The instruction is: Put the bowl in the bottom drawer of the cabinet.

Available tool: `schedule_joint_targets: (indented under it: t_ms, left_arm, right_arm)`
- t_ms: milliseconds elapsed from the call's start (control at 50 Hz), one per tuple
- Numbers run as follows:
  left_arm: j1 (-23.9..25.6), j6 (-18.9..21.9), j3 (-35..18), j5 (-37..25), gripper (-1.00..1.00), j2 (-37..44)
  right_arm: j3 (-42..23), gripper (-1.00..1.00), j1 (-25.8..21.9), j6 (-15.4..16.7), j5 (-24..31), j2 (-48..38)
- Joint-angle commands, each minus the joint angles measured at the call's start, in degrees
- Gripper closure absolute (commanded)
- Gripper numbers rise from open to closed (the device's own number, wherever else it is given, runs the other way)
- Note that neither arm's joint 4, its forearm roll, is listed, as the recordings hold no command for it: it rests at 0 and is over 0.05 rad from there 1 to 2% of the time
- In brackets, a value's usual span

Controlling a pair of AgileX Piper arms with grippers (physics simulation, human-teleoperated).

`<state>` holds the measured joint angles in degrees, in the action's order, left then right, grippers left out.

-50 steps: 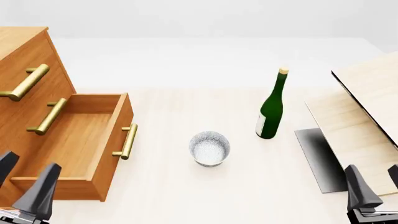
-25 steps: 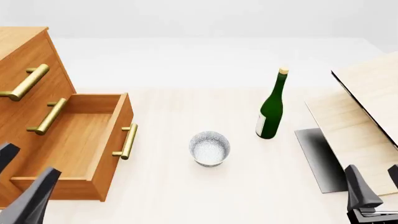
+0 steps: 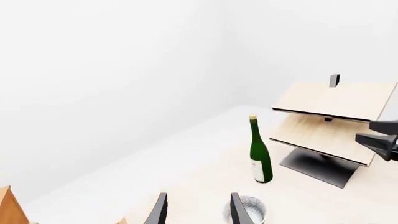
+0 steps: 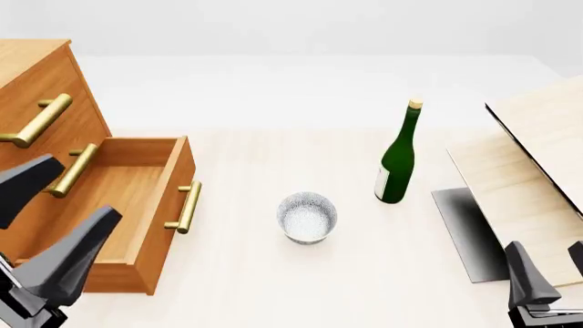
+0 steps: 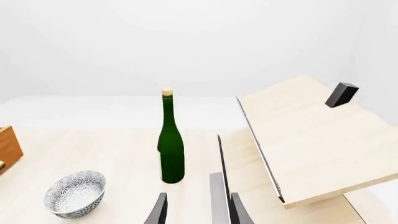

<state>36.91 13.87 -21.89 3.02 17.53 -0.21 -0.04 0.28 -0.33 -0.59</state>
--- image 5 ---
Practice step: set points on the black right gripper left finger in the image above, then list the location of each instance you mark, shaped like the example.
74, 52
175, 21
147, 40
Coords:
158, 212

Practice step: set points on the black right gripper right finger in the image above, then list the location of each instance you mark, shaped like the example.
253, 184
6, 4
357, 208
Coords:
241, 214

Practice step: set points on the blue white patterned bowl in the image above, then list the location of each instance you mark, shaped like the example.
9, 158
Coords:
70, 200

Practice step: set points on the wooden cabinet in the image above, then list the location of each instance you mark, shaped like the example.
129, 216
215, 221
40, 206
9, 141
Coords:
7, 147

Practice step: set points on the grey upright slab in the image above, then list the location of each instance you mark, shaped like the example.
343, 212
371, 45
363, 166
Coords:
217, 198

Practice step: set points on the green glass wine bottle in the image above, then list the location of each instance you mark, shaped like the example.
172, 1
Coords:
171, 149

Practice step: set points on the pale wooden shelf rack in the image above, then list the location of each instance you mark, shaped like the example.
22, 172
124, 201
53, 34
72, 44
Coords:
311, 144

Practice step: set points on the black block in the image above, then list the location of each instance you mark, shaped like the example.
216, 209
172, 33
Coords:
340, 95

